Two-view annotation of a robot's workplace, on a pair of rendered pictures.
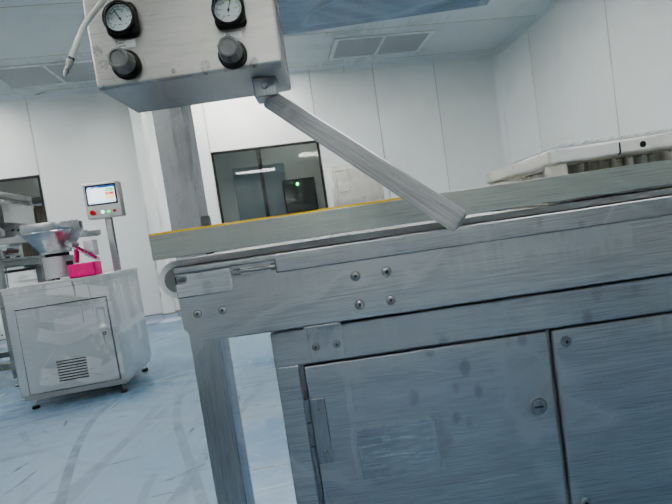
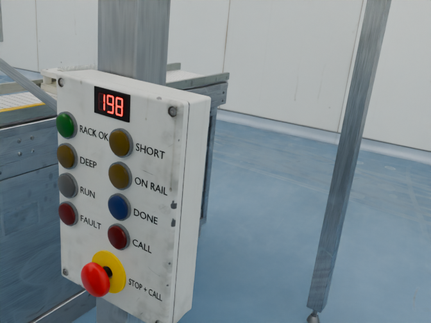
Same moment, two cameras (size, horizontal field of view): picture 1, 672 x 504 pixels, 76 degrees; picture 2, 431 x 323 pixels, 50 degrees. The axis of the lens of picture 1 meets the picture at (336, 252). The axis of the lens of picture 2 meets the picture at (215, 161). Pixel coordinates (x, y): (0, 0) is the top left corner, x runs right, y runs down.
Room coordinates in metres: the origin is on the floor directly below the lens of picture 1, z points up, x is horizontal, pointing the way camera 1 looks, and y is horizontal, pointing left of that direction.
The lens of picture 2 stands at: (-0.48, 0.70, 1.18)
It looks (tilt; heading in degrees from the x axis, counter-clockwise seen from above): 20 degrees down; 300
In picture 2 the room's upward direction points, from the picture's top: 6 degrees clockwise
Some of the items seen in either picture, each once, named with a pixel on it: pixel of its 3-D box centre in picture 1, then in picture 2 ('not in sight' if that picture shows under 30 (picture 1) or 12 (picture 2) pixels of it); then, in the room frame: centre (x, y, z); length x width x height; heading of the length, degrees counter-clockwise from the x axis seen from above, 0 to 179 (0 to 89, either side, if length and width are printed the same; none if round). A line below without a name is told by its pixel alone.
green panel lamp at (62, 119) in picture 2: not in sight; (65, 125); (-0.10, 0.37, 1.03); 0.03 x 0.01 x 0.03; 0
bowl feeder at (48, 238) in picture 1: (67, 250); not in sight; (2.93, 1.80, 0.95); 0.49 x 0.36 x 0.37; 98
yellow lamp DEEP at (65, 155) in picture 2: not in sight; (65, 156); (-0.10, 0.37, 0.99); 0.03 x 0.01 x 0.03; 0
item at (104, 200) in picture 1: (108, 227); not in sight; (3.05, 1.56, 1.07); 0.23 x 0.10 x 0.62; 98
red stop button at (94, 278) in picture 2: not in sight; (104, 273); (-0.16, 0.38, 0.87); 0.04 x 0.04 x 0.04; 0
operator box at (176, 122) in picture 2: not in sight; (129, 196); (-0.16, 0.34, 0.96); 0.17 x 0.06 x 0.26; 0
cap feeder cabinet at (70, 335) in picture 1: (85, 332); not in sight; (2.88, 1.75, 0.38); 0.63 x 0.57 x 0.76; 98
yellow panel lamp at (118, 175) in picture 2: not in sight; (118, 176); (-0.18, 0.37, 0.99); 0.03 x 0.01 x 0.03; 0
